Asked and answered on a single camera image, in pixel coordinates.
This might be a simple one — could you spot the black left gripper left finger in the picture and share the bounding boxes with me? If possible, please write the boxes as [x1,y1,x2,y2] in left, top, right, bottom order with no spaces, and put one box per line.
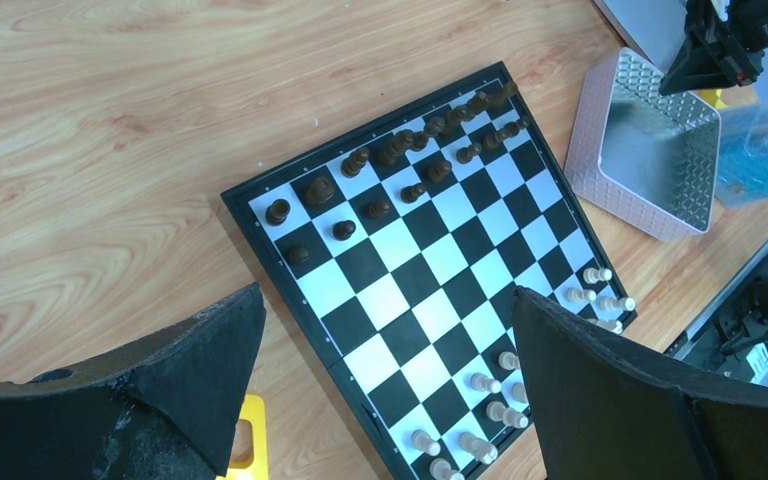
[0,284,266,479]

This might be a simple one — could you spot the yellow triangular plastic stand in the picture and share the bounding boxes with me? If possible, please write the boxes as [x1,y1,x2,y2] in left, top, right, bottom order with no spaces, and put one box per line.
[219,393,269,480]

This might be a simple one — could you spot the white chess rook corner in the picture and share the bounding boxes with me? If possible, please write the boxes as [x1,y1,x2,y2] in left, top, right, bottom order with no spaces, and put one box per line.
[458,432,499,465]

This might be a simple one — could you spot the black white chessboard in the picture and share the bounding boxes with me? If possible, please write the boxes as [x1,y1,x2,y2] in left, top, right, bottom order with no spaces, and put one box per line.
[222,62,636,479]

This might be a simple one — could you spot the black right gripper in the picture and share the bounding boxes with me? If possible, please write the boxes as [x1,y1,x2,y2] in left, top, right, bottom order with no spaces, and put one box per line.
[659,1,763,96]

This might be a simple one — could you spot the yellow curved toy piece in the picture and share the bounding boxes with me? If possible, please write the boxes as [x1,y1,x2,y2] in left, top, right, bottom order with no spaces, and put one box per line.
[698,89,728,110]

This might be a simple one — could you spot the metal tin box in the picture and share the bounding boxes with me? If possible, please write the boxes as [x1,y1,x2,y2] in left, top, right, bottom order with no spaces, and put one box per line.
[564,47,721,241]

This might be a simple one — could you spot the white chess pawn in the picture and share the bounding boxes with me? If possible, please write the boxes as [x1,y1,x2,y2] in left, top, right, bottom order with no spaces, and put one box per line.
[410,430,442,457]
[497,351,521,371]

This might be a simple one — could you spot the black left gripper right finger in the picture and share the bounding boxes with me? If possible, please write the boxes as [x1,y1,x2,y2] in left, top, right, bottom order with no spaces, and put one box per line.
[511,287,768,479]

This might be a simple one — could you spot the white chess pawn second row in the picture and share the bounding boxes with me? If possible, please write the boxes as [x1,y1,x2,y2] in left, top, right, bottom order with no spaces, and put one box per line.
[468,373,502,394]
[565,287,598,303]

